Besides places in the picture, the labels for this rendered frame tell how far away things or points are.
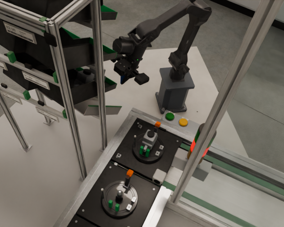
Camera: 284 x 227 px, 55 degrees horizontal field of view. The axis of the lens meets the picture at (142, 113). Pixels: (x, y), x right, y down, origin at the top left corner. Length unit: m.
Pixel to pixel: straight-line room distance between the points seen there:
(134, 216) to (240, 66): 0.73
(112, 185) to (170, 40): 2.46
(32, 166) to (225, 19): 3.18
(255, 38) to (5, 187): 1.13
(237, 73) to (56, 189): 0.94
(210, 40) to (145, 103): 2.12
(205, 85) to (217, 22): 2.22
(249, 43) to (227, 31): 3.19
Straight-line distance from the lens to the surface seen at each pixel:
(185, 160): 0.90
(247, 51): 0.53
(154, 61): 1.74
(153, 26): 1.04
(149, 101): 1.51
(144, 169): 1.17
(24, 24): 0.70
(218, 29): 3.70
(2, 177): 1.36
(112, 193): 1.10
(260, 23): 0.50
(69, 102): 0.80
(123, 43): 1.02
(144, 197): 1.12
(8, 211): 1.29
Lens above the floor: 2.02
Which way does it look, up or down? 53 degrees down
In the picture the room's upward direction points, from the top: 7 degrees clockwise
